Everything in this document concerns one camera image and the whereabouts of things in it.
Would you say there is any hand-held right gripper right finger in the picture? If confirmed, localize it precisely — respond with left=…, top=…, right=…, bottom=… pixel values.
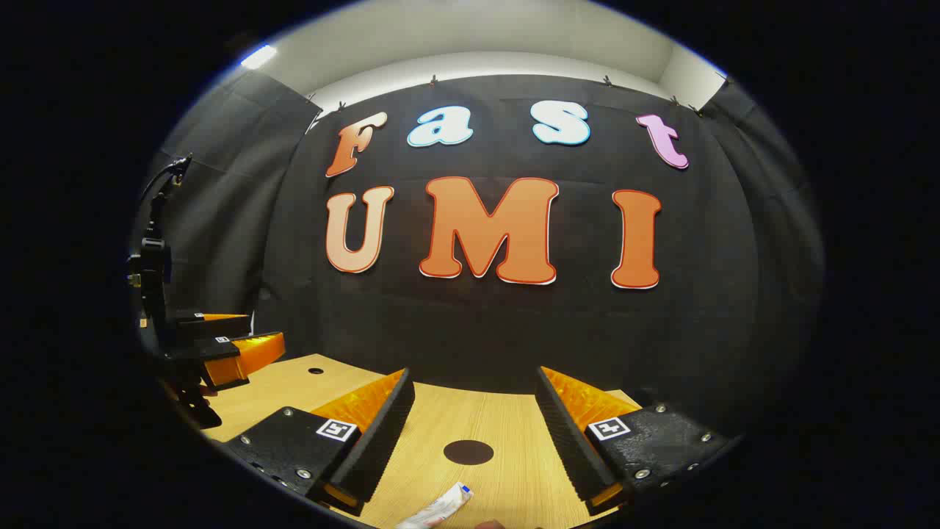
left=535, top=366, right=739, bottom=515

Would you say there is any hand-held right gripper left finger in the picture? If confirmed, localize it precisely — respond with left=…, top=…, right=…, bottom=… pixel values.
left=220, top=367, right=416, bottom=517

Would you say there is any white toothpaste tube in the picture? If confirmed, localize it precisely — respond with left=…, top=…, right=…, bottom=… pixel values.
left=395, top=481, right=474, bottom=529

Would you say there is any dark brown round coaster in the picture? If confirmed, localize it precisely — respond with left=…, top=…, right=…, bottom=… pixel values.
left=443, top=439, right=495, bottom=467

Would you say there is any wooden desktop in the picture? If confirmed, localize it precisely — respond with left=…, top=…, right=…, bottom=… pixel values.
left=158, top=353, right=662, bottom=529

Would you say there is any black backdrop cloth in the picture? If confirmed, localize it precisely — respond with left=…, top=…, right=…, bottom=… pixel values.
left=129, top=70, right=827, bottom=442

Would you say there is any ceiling light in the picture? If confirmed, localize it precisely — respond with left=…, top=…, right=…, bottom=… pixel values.
left=241, top=44, right=278, bottom=71

